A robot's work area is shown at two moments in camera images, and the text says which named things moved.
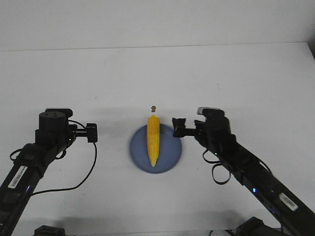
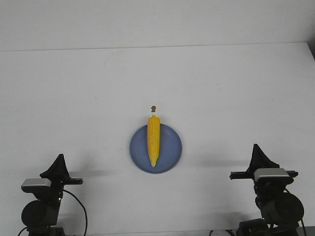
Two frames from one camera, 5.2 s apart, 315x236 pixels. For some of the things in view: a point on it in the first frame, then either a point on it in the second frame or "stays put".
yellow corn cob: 153,132 stays put
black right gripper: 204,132 to 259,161
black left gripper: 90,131 to 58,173
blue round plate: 170,152 stays put
